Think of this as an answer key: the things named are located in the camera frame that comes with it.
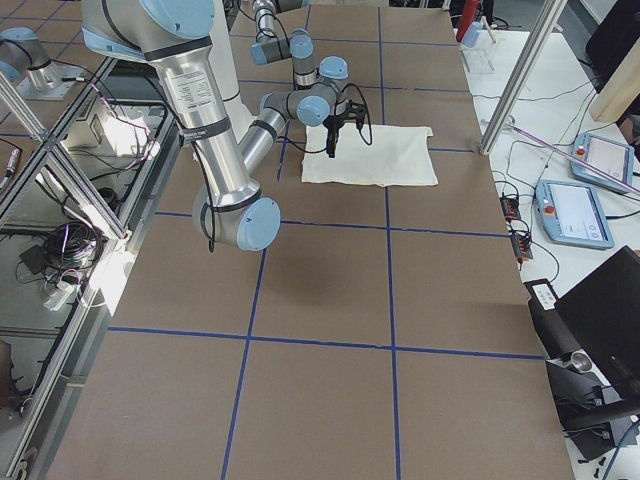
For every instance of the blue plastic cup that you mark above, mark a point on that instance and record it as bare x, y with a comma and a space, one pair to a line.
472, 34

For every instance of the blue teach pendant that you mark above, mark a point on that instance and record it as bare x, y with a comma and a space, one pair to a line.
572, 215
613, 158

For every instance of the red cylinder canister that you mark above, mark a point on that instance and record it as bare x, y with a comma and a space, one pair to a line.
466, 18

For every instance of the cream long-sleeve shirt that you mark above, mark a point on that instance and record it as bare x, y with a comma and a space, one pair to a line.
398, 157

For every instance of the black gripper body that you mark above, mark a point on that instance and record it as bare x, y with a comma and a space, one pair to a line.
332, 124

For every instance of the aluminium frame post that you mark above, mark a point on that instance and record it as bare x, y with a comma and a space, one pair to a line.
535, 43

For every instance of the near blue teach pendant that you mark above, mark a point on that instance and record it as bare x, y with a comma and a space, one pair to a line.
572, 215

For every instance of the clear acrylic rack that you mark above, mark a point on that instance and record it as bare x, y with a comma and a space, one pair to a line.
479, 59

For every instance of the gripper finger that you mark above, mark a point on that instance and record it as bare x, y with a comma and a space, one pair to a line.
331, 143

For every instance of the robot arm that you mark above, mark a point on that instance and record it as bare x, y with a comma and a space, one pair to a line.
174, 37
273, 44

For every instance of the far blue teach pendant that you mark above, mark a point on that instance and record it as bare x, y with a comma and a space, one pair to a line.
613, 158

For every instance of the black box with label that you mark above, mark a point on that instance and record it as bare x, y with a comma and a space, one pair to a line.
556, 338

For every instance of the black laptop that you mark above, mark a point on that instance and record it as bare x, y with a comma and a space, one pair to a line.
602, 314

